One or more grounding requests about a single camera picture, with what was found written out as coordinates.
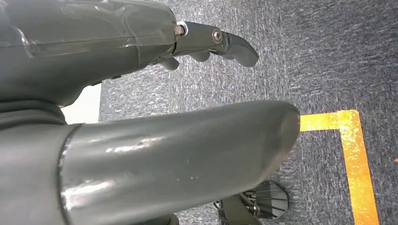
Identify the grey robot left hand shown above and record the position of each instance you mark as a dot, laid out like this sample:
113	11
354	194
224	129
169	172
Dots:
161	161

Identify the dark metallic robot foot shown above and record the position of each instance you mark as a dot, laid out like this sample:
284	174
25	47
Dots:
264	200

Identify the ribbed grey left arm sleeve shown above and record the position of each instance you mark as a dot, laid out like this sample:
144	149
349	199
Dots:
28	113

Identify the yellow floor marking tape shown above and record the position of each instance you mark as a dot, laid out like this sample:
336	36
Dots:
354	155

